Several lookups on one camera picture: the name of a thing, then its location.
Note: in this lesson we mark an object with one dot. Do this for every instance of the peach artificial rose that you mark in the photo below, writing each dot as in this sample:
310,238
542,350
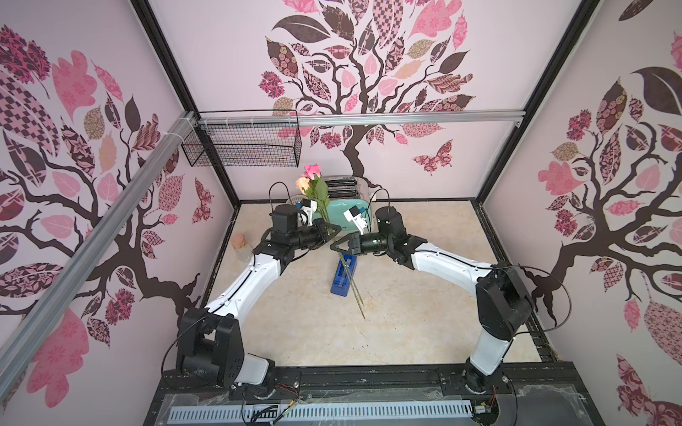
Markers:
303,185

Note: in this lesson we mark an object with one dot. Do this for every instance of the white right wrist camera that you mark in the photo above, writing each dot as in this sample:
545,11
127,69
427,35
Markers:
356,216

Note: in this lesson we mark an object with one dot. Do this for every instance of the white slotted cable duct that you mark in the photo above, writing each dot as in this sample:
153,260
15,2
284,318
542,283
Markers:
319,412

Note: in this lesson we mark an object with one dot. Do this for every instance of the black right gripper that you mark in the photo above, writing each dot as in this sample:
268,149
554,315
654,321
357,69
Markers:
354,244

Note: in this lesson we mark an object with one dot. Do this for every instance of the dark pink artificial rose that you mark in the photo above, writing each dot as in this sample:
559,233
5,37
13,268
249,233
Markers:
318,190

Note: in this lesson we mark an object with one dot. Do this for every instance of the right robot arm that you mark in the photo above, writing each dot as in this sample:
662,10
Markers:
503,303

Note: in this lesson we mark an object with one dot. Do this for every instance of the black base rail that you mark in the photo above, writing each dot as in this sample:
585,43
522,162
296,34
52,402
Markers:
535,393

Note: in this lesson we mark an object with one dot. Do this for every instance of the blue tape dispenser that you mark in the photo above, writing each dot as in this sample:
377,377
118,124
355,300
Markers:
341,282

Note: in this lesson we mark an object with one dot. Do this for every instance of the mint green toaster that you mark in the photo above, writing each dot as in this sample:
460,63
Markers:
346,192

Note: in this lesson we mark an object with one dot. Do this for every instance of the black wire basket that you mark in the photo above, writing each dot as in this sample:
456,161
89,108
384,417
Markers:
245,138

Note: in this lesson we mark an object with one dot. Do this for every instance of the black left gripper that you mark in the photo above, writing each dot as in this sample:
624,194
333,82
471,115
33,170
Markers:
321,226

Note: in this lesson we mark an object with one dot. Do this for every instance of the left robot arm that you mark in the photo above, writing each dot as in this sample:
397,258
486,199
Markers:
210,342

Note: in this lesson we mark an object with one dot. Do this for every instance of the glass jar with pink lid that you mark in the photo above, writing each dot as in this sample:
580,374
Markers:
241,247

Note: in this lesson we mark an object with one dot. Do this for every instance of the aluminium frame rail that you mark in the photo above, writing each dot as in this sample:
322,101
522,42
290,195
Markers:
32,333

